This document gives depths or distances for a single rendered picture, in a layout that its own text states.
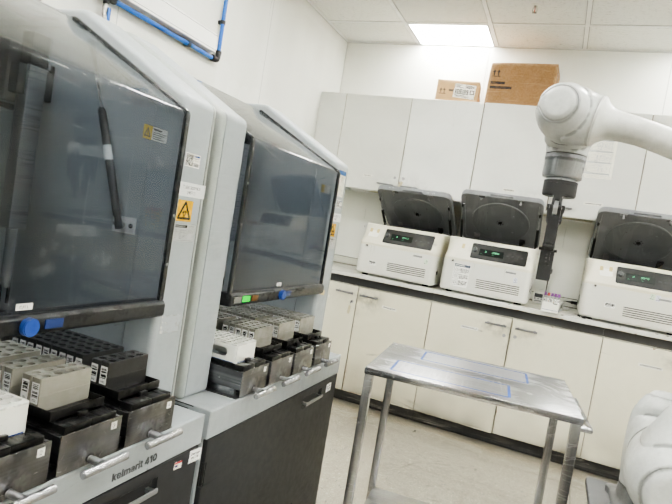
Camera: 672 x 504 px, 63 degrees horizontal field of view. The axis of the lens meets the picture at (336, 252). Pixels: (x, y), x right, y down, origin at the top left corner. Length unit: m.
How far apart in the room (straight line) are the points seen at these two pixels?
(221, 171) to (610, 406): 2.87
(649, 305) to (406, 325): 1.43
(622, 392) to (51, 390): 3.14
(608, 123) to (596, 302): 2.44
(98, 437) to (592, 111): 1.10
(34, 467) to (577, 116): 1.13
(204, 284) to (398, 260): 2.47
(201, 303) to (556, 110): 0.90
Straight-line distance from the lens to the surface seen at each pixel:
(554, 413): 1.63
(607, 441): 3.74
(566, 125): 1.19
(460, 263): 3.63
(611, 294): 3.60
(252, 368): 1.50
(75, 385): 1.13
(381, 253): 3.76
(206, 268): 1.37
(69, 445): 1.06
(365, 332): 3.82
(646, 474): 1.16
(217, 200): 1.37
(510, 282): 3.60
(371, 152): 4.15
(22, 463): 1.01
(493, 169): 3.94
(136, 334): 1.30
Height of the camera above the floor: 1.22
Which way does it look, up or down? 3 degrees down
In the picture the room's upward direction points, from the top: 9 degrees clockwise
